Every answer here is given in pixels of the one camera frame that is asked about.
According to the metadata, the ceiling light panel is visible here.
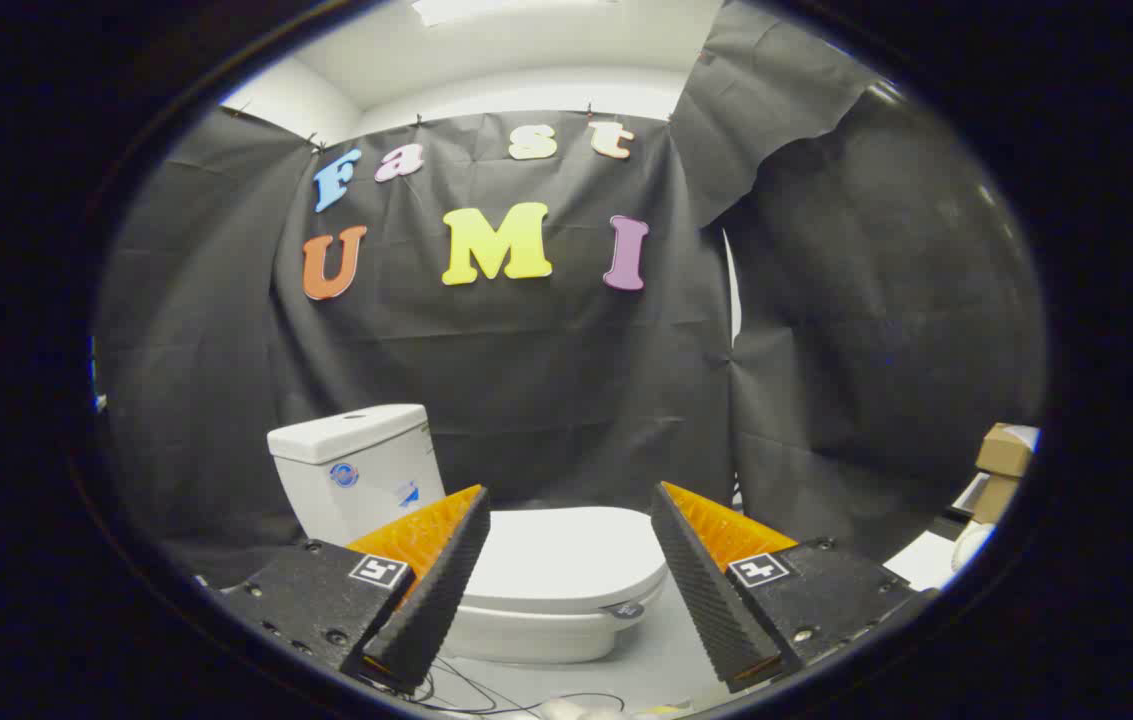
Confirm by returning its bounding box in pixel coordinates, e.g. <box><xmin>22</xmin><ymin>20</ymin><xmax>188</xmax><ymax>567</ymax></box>
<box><xmin>412</xmin><ymin>0</ymin><xmax>537</xmax><ymax>27</ymax></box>

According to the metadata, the brown cardboard box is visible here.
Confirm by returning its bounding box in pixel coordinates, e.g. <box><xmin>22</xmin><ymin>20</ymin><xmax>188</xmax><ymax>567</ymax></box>
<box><xmin>974</xmin><ymin>423</ymin><xmax>1039</xmax><ymax>478</ymax></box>

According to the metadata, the white toilet bowl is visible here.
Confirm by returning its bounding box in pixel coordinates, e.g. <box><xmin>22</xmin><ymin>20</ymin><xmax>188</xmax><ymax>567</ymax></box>
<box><xmin>441</xmin><ymin>575</ymin><xmax>669</xmax><ymax>666</ymax></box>

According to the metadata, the black floor cable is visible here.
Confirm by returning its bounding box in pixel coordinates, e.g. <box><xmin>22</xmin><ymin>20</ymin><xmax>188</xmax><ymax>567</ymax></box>
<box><xmin>366</xmin><ymin>655</ymin><xmax>627</xmax><ymax>717</ymax></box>

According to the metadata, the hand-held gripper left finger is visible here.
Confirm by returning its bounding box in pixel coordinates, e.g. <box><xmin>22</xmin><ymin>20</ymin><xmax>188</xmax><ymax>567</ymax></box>
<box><xmin>216</xmin><ymin>485</ymin><xmax>492</xmax><ymax>696</ymax></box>

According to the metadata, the white toilet lid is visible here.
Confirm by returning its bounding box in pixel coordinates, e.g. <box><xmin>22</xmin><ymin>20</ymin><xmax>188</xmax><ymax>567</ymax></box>
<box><xmin>464</xmin><ymin>506</ymin><xmax>670</xmax><ymax>617</ymax></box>

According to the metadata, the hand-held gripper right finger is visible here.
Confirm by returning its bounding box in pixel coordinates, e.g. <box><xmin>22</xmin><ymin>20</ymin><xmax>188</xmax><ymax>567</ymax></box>
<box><xmin>649</xmin><ymin>481</ymin><xmax>937</xmax><ymax>694</ymax></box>

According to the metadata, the black backdrop cloth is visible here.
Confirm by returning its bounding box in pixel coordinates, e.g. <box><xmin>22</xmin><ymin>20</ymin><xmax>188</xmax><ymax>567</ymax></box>
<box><xmin>94</xmin><ymin>0</ymin><xmax>1049</xmax><ymax>591</ymax></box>

